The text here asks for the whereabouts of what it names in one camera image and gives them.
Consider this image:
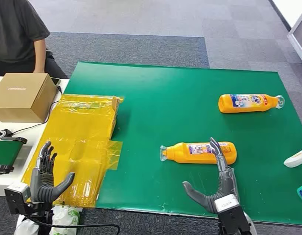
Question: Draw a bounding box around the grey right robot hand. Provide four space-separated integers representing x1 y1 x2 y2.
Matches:
182 137 240 215

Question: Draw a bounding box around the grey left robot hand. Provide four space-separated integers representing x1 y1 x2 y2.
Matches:
30 141 75 204

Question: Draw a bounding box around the orange bottle clear cap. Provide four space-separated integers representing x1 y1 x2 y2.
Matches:
218 94 285 114
160 141 238 165

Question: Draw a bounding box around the white plastic bottle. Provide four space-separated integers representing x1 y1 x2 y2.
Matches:
284 146 302 168

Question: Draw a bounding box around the white plastic bag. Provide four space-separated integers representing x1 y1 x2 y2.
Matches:
14 205 81 235

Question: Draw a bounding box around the white table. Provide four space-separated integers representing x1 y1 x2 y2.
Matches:
0 76 70 197

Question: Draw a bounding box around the yellow taped cardboard sheet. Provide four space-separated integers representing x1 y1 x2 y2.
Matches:
21 94 125 209

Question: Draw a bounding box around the black device white logo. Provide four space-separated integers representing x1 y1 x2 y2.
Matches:
0 128 14 139

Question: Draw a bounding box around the brown cardboard box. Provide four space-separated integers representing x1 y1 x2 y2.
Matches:
0 72 58 123

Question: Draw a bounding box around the green table mat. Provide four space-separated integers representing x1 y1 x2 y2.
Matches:
64 61 302 227

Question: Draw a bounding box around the person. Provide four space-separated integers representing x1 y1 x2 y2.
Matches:
0 0 68 79

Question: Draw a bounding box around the white board panel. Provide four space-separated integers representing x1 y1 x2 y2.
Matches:
287 5 302 70

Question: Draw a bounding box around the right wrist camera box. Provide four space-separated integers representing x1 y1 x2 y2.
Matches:
214 194 240 214

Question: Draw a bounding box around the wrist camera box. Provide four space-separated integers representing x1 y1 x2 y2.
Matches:
214 194 240 214
4 181 32 215

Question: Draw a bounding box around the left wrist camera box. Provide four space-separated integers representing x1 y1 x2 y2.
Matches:
4 181 32 215

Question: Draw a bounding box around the green tray black frame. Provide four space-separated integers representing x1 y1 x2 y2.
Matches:
0 136 28 175

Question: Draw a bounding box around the thin black cable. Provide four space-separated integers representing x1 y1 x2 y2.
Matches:
0 85 63 136

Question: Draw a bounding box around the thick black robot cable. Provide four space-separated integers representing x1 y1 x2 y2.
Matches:
24 214 121 235

